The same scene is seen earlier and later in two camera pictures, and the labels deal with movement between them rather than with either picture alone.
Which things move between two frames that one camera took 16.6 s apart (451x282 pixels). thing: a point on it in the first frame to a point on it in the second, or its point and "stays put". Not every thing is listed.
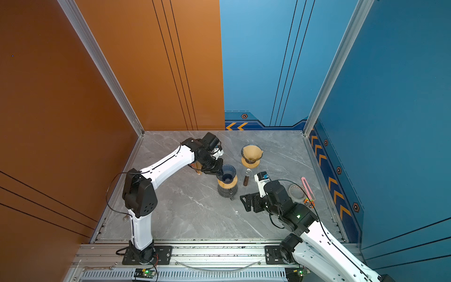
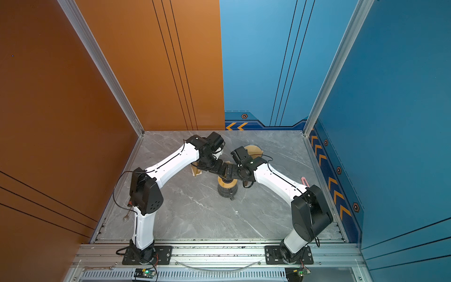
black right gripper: (248, 203) to (235, 176)
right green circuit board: (294, 274) stays put
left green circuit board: (144, 273) stays put
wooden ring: (228, 185) stays put
